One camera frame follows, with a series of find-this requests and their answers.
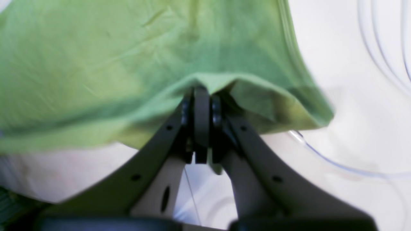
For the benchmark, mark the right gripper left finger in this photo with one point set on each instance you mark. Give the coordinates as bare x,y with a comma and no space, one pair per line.
141,195

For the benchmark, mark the green t-shirt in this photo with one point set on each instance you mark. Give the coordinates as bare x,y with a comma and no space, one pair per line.
86,73

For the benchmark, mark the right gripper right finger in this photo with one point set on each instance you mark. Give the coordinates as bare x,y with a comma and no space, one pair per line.
270,195

